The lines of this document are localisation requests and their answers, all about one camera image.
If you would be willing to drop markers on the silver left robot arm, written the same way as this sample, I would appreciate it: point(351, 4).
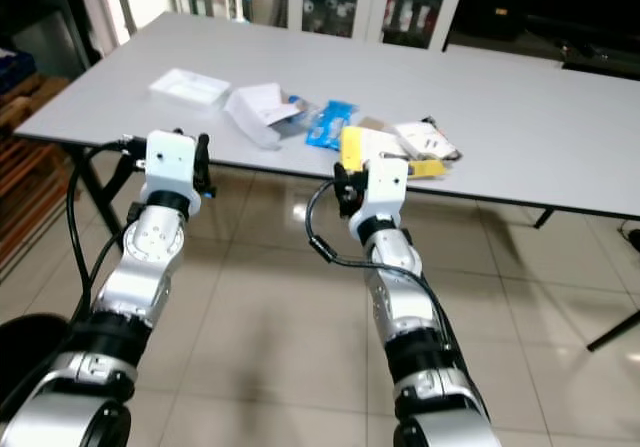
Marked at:
point(150, 267)

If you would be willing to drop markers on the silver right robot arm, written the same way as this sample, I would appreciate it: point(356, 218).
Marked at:
point(400, 297)

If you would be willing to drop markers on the black rubbish bin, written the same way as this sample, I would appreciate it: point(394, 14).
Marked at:
point(30, 352)

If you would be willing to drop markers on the yellow packet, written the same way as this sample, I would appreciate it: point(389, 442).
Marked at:
point(355, 147)

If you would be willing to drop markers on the blue snack packet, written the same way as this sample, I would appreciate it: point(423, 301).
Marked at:
point(330, 122)

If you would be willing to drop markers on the white crumpled paper bag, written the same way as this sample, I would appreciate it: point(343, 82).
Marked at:
point(255, 109)

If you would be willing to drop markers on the white plastic tray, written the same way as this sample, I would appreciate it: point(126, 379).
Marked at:
point(188, 85)

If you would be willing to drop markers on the clear plastic wrapper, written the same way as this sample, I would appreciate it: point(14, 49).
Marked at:
point(300, 115)

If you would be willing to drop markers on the white printed packet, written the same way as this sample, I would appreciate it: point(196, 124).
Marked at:
point(425, 139)

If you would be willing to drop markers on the grey table with black legs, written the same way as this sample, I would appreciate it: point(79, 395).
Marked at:
point(510, 127)

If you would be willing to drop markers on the wooden pallet stack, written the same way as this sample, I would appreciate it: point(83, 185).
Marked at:
point(22, 167)

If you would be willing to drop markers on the white glass door cabinet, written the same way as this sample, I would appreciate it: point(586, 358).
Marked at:
point(375, 5)

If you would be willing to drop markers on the blue crate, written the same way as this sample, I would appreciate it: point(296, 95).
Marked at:
point(12, 65)

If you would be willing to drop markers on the black shelf unit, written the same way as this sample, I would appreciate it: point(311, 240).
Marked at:
point(50, 12)

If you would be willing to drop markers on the dark low cabinet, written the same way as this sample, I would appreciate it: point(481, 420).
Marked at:
point(560, 17)

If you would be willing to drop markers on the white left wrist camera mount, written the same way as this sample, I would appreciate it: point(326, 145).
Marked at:
point(170, 167)

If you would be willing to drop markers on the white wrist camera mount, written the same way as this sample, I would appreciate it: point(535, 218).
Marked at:
point(385, 187)
point(170, 167)

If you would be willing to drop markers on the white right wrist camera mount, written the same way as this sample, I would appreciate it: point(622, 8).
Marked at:
point(385, 187)

